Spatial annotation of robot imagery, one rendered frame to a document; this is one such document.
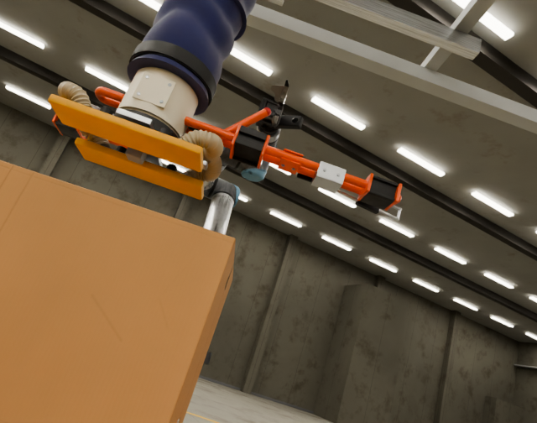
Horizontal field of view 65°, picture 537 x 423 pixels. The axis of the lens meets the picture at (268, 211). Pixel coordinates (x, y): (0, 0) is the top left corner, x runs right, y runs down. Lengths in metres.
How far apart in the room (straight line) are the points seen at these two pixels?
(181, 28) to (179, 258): 0.60
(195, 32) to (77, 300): 0.69
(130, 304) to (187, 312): 0.10
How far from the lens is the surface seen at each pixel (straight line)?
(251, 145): 1.04
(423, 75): 3.61
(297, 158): 1.06
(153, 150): 1.00
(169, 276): 0.77
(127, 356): 0.76
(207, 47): 1.15
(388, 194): 1.10
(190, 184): 1.10
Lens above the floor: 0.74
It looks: 20 degrees up
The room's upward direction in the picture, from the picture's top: 19 degrees clockwise
